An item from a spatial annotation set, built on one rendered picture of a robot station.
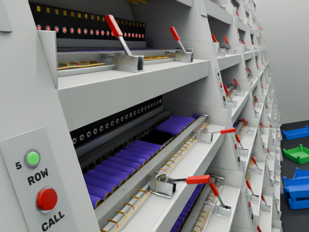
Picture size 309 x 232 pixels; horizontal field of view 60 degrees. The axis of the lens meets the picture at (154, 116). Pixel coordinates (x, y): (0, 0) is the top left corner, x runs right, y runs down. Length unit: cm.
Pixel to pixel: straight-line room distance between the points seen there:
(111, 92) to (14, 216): 17
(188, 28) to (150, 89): 43
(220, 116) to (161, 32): 31
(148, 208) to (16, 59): 27
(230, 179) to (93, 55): 61
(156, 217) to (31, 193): 21
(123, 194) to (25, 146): 21
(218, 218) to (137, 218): 38
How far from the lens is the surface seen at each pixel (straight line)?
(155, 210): 41
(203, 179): 41
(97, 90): 31
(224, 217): 75
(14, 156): 22
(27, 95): 24
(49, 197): 23
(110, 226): 37
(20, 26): 25
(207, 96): 82
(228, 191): 86
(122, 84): 35
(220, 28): 152
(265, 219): 148
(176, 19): 84
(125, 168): 47
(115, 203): 38
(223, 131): 66
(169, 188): 43
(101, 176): 45
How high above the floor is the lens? 113
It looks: 7 degrees down
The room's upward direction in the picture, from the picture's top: 15 degrees counter-clockwise
